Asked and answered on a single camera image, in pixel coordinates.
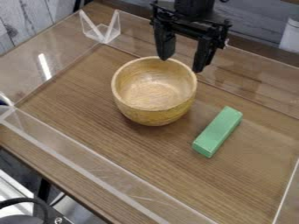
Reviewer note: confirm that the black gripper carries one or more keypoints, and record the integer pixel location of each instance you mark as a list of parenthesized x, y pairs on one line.
[(192, 19)]

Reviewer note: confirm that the green rectangular block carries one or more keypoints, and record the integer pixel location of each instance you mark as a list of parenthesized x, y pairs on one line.
[(216, 132)]

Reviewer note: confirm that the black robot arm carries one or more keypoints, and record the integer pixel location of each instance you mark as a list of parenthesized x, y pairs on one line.
[(192, 19)]

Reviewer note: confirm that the brown wooden bowl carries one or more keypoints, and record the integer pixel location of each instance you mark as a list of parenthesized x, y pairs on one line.
[(153, 91)]

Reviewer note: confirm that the white cylindrical container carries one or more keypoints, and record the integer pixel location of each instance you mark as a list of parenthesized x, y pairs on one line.
[(289, 39)]

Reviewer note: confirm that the black table leg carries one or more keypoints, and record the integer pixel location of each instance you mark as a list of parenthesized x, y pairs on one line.
[(44, 190)]

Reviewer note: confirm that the clear acrylic corner bracket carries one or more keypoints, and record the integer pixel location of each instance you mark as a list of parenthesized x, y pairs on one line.
[(101, 33)]

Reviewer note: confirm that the clear acrylic tray wall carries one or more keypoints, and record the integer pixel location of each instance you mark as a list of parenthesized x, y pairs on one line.
[(136, 174)]

